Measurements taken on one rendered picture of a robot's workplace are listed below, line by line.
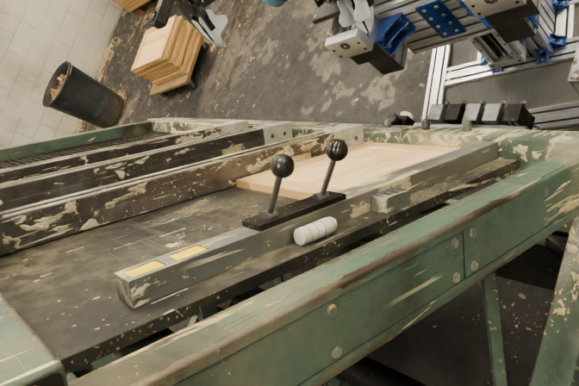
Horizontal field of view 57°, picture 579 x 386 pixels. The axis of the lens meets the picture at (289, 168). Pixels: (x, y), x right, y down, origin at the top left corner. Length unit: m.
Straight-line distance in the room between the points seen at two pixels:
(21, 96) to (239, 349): 6.18
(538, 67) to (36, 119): 5.45
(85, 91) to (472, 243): 5.07
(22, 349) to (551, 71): 2.09
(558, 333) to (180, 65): 3.81
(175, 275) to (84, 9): 6.54
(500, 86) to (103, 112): 4.24
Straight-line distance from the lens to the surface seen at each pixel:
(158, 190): 1.23
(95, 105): 5.70
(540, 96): 2.27
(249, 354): 0.56
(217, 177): 1.30
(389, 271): 0.69
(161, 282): 0.77
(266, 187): 1.22
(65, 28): 7.04
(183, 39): 4.66
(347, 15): 1.11
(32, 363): 0.48
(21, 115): 6.60
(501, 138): 1.38
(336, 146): 0.88
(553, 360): 1.32
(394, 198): 1.01
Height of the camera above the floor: 2.02
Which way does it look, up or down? 39 degrees down
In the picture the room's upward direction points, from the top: 60 degrees counter-clockwise
